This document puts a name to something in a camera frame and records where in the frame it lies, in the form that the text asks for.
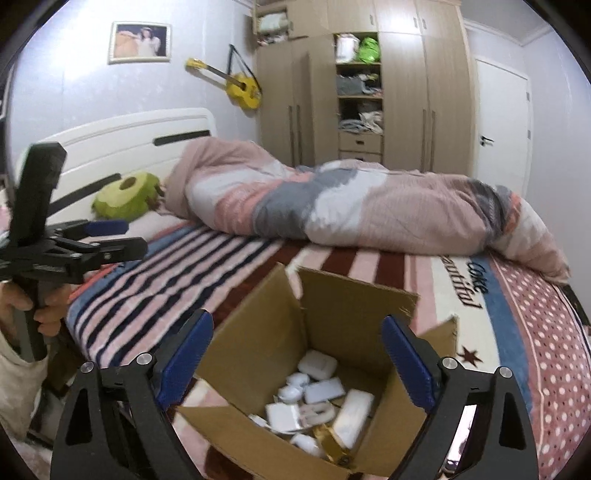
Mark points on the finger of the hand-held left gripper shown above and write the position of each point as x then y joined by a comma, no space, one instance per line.
108,227
115,251

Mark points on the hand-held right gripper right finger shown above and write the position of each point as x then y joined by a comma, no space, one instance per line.
408,360

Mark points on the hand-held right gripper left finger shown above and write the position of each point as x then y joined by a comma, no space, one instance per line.
184,360

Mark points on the white power bank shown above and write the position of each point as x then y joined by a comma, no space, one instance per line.
353,415

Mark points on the brown cardboard box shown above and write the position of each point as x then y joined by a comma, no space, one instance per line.
258,332

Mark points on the white earbuds case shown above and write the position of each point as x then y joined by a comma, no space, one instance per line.
318,364

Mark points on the small white adapter box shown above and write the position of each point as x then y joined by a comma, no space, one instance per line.
323,392

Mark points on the gold rectangular case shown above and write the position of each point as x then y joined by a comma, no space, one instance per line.
330,438

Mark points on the white charger plug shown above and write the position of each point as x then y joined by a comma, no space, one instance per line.
281,415

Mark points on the white contact lens case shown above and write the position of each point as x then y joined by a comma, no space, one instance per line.
293,392

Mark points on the small white bottle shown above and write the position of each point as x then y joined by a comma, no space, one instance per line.
304,444

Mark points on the person's left hand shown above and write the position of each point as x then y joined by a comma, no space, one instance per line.
53,316

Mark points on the green avocado plush pillow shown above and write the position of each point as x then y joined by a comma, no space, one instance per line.
124,196

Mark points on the striped fleece blanket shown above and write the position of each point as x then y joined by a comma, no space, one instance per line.
161,277

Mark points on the white bed headboard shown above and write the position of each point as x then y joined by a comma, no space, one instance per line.
115,138

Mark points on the pink grey patchwork quilt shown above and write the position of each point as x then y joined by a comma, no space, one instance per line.
369,207

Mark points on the yellow guitar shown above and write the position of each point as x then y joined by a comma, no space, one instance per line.
242,90

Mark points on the wooden wardrobe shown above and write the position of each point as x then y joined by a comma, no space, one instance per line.
300,92

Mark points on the pile of light clothes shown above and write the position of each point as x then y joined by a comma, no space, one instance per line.
362,122

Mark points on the white door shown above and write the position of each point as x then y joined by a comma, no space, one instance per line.
501,120

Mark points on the folded bedding pile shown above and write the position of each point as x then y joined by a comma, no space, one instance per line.
272,25

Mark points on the folded grey clothes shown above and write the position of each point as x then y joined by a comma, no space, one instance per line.
350,85

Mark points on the white bag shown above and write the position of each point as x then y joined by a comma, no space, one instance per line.
347,48

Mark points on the green bag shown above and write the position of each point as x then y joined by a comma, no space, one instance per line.
370,50

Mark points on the framed wall picture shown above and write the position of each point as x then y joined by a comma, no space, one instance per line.
138,41

